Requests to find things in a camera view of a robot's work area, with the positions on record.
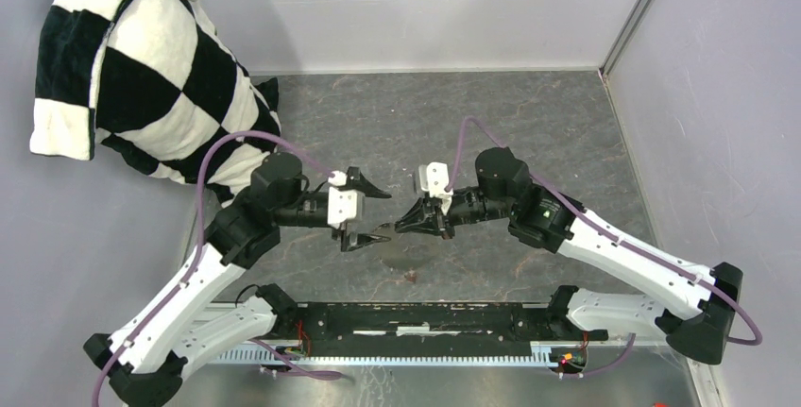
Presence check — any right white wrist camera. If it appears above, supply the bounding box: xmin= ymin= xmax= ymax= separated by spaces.
xmin=418 ymin=161 xmax=453 ymax=214

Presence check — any key with red tag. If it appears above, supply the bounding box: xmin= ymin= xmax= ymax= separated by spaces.
xmin=404 ymin=270 xmax=418 ymax=283

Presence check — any black and white checkered cloth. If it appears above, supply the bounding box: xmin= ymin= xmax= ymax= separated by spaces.
xmin=29 ymin=0 xmax=281 ymax=205

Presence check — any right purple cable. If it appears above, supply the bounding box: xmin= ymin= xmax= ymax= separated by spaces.
xmin=445 ymin=117 xmax=763 ymax=379

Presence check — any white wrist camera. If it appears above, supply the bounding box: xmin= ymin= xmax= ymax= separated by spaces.
xmin=418 ymin=161 xmax=453 ymax=214
xmin=327 ymin=167 xmax=365 ymax=229

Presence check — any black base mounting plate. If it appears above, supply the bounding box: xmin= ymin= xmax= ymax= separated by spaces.
xmin=266 ymin=302 xmax=609 ymax=358

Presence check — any white slotted cable duct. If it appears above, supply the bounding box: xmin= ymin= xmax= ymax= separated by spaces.
xmin=212 ymin=343 xmax=557 ymax=368

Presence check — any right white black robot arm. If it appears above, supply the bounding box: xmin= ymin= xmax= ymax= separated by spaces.
xmin=394 ymin=148 xmax=743 ymax=365

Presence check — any aluminium frame rail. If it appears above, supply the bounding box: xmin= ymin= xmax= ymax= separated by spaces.
xmin=122 ymin=301 xmax=730 ymax=407

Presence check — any corner aluminium profile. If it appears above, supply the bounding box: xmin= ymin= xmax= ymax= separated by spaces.
xmin=598 ymin=0 xmax=655 ymax=82

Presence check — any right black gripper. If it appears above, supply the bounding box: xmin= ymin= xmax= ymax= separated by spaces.
xmin=395 ymin=186 xmax=513 ymax=240

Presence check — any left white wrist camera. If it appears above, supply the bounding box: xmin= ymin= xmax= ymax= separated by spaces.
xmin=327 ymin=167 xmax=365 ymax=229

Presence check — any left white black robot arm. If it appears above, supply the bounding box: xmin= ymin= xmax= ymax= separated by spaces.
xmin=84 ymin=152 xmax=391 ymax=406

